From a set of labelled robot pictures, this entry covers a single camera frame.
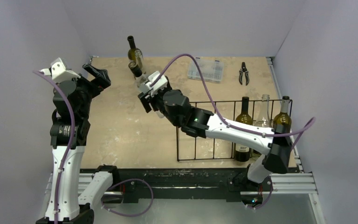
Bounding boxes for clear wine bottle dark label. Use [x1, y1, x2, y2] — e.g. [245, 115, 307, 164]
[252, 94, 272, 158]

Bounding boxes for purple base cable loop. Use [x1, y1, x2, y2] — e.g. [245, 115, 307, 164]
[101, 178, 154, 217]

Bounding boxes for square clear liquor bottle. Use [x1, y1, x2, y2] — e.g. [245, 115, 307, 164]
[128, 61, 164, 118]

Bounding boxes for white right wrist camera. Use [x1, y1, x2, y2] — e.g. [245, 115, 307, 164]
[136, 71, 169, 97]

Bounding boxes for tall clear glass bottle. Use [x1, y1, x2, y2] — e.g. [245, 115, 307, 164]
[135, 50, 146, 77]

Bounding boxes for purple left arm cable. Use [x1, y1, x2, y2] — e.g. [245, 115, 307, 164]
[32, 70, 76, 224]

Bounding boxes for green wine bottle front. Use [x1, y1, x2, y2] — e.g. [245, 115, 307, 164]
[234, 96, 254, 162]

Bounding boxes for green wine bottle back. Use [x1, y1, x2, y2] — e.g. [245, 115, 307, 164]
[127, 35, 139, 62]

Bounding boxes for aluminium frame rail right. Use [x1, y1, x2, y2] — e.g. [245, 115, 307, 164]
[266, 56, 305, 173]

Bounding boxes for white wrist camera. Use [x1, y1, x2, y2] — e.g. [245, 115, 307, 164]
[136, 71, 169, 97]
[39, 57, 81, 83]

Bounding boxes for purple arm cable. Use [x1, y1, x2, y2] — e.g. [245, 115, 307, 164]
[149, 54, 317, 152]
[32, 70, 76, 224]

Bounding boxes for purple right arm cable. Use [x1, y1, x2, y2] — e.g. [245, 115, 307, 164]
[149, 54, 317, 152]

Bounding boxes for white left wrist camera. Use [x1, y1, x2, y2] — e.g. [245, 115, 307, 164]
[39, 57, 81, 83]

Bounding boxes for green wine bottle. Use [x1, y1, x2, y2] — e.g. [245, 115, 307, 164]
[272, 96, 292, 133]
[234, 96, 254, 162]
[127, 35, 139, 62]

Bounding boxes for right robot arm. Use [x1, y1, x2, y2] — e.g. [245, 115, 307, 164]
[138, 84, 291, 190]

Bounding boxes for black handled pliers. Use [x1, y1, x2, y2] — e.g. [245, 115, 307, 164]
[239, 62, 250, 86]

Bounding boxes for black wire wine rack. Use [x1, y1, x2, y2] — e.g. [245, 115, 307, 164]
[176, 99, 282, 162]

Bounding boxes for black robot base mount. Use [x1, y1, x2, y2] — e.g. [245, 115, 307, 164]
[80, 167, 274, 205]

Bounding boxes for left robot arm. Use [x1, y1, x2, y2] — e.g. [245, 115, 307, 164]
[37, 58, 120, 224]

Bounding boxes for clear plastic organizer box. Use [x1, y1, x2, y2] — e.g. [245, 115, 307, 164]
[187, 57, 224, 83]

